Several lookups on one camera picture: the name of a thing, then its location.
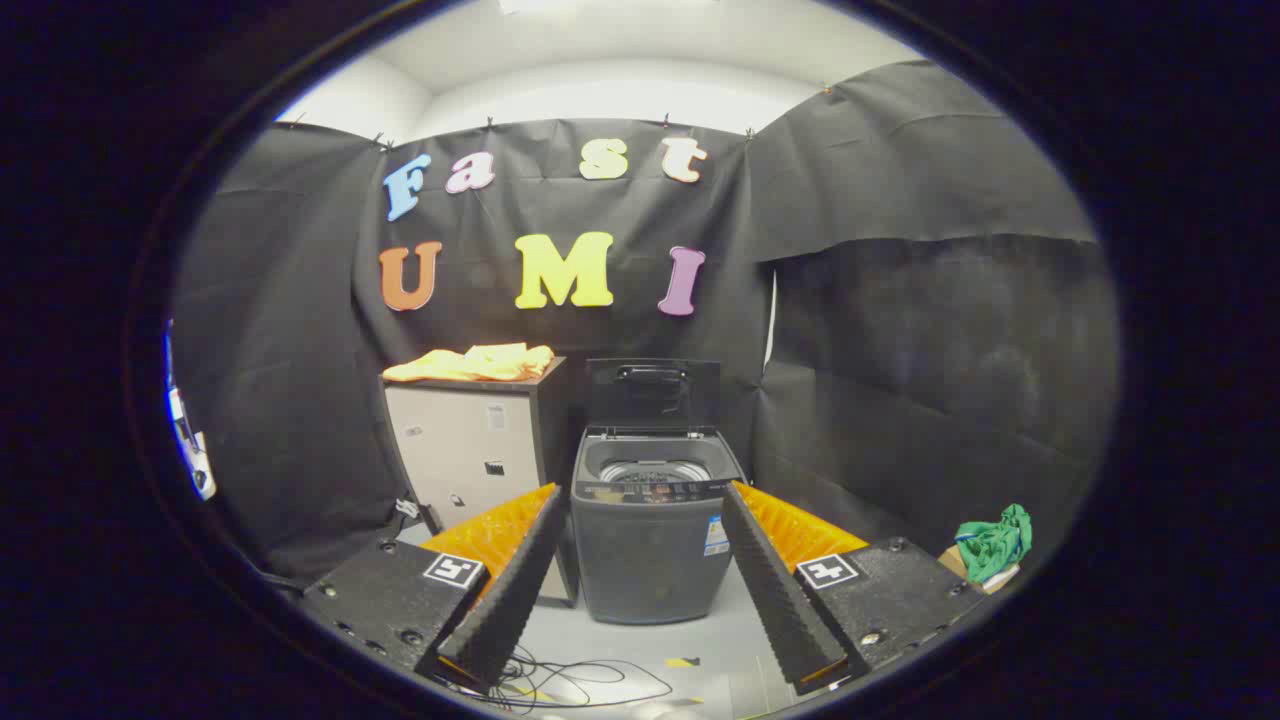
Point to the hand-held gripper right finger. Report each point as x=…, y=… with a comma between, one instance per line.
x=770, y=590

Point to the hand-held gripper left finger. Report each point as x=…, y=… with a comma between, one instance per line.
x=520, y=580

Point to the grey washing machine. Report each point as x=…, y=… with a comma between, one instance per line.
x=640, y=560

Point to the orange polo shirt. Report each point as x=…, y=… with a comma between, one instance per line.
x=480, y=365

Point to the dark washing machine lid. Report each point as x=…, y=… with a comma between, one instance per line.
x=650, y=395

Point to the yellow black floor tape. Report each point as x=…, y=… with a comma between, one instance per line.
x=682, y=662

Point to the beige cabinet with dark top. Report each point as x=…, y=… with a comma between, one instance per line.
x=460, y=450

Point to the cardboard box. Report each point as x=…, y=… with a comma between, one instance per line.
x=953, y=563

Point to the green cloth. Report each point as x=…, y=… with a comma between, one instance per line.
x=995, y=545

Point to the white and blue object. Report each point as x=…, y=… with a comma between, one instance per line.
x=200, y=470

